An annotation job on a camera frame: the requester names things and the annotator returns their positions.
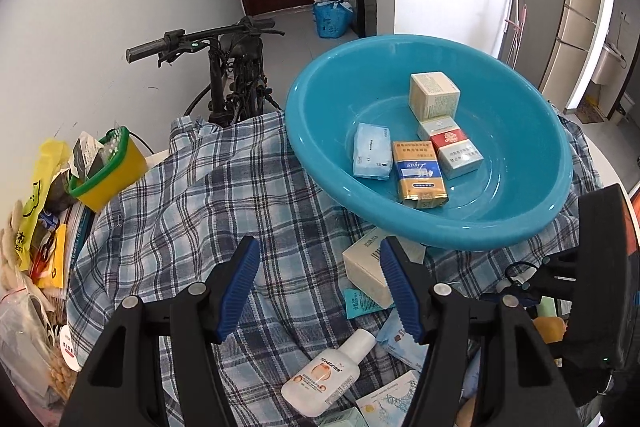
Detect red white cigarette pack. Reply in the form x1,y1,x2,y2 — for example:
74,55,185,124
418,116,484,179

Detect gold blue cigarette pack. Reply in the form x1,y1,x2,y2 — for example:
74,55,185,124
392,141,448,209

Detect cream square box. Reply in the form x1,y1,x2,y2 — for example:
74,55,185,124
409,72,460,121

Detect light blue tissue packet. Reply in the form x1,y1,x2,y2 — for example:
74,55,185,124
352,122,394,181

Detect white earphone case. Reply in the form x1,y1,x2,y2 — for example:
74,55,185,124
497,261,538,295

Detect light blue wipes packet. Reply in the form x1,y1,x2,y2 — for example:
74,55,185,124
376,309,428,372

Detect stack of books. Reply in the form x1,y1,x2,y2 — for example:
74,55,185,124
63,202,96,293

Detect teal sachet packet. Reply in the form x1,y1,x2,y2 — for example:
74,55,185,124
343,288,383,320

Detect white lotion bottle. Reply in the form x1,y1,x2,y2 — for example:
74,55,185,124
281,329,376,418

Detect white cream box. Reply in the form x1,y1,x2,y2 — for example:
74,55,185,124
343,228,394,309

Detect blue plastic basin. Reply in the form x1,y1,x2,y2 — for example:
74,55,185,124
284,35,573,251

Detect blue plaid cloth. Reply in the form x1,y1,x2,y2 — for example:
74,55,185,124
66,108,601,427

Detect yellow green desk bin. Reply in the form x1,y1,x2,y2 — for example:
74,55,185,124
68,126,149,212

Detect yellow plastic bag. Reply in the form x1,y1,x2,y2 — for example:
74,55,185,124
14,139,70,271

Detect folded drying rack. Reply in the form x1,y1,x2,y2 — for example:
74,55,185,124
502,0,528,68

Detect gold refrigerator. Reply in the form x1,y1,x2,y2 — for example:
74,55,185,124
540,0,602,110

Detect black folding bicycle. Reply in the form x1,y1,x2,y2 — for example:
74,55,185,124
126,16,285,127

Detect blue woven bag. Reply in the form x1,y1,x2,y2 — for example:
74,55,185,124
311,0,355,39

